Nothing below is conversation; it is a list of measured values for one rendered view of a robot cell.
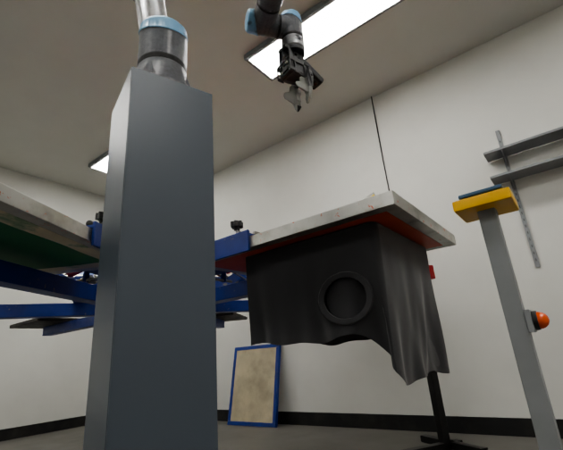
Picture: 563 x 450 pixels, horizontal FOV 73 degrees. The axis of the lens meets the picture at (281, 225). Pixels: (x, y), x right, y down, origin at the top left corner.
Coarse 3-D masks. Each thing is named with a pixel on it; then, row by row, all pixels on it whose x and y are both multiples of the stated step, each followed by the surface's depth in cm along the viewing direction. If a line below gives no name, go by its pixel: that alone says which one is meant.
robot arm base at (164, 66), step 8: (144, 56) 87; (152, 56) 86; (160, 56) 87; (168, 56) 87; (144, 64) 86; (152, 64) 85; (160, 64) 85; (168, 64) 86; (176, 64) 88; (184, 64) 91; (152, 72) 83; (160, 72) 83; (168, 72) 84; (176, 72) 86; (184, 72) 90; (176, 80) 84; (184, 80) 87
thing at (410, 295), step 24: (384, 240) 106; (408, 240) 123; (384, 264) 102; (408, 264) 117; (384, 288) 99; (408, 288) 113; (432, 288) 130; (384, 312) 97; (408, 312) 107; (432, 312) 125; (408, 336) 104; (432, 336) 123; (408, 360) 102; (432, 360) 118; (408, 384) 99
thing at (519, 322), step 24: (504, 192) 89; (480, 216) 95; (504, 240) 92; (504, 264) 89; (504, 288) 88; (504, 312) 87; (528, 312) 84; (528, 336) 83; (528, 360) 83; (528, 384) 82; (528, 408) 81; (552, 432) 77
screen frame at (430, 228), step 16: (384, 192) 96; (336, 208) 104; (352, 208) 101; (368, 208) 98; (384, 208) 96; (400, 208) 97; (416, 208) 108; (288, 224) 113; (304, 224) 109; (320, 224) 106; (336, 224) 106; (416, 224) 111; (432, 224) 117; (256, 240) 120; (272, 240) 116; (448, 240) 131; (240, 272) 156
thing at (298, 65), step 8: (280, 48) 122; (288, 48) 121; (296, 48) 122; (280, 56) 122; (288, 56) 118; (296, 56) 123; (304, 56) 125; (280, 64) 121; (288, 64) 117; (296, 64) 119; (304, 64) 121; (280, 72) 121; (288, 72) 117; (296, 72) 117; (304, 72) 119; (280, 80) 121; (288, 80) 121; (296, 80) 122
